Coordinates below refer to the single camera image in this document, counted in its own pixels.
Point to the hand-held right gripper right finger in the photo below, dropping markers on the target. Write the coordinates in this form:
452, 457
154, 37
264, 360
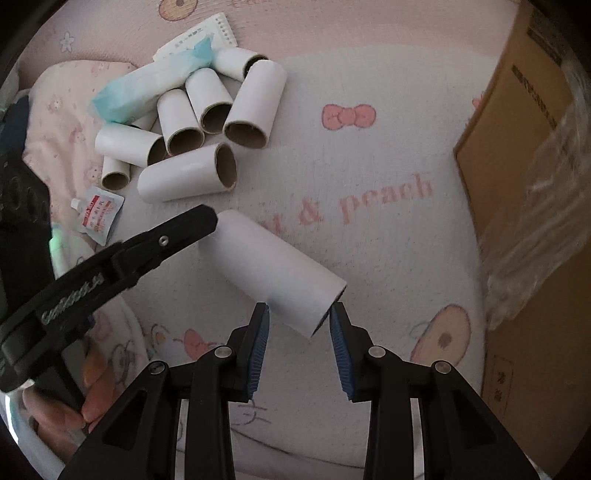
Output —
339, 350

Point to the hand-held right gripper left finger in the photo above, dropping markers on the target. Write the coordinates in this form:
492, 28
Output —
258, 350

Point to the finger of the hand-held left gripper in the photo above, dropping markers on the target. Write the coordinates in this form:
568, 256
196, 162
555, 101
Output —
175, 235

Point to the pile of white tubes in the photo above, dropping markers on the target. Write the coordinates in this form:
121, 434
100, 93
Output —
184, 173

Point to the white cardboard tube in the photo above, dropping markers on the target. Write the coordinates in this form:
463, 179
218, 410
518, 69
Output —
277, 277

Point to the brown cardboard box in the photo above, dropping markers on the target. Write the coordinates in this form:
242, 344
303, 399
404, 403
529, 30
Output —
508, 138

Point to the person's left hand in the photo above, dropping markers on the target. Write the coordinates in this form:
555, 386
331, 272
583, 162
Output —
97, 374

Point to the red white spout sachet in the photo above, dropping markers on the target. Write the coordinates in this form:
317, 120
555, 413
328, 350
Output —
99, 214

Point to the pink white printed bed mat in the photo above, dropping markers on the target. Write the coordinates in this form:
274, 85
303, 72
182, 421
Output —
369, 230

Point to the blue white folded diaper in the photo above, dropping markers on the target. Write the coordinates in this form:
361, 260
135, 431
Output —
138, 87

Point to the pink floral pillow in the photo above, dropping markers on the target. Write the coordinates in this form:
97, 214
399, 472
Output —
60, 134

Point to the dark blue cloth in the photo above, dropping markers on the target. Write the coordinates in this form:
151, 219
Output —
16, 122

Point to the white paper packet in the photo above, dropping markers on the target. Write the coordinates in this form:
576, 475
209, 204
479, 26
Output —
203, 34

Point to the crumpled clear plastic tape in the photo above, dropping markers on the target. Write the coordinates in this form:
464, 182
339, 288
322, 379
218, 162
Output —
535, 207

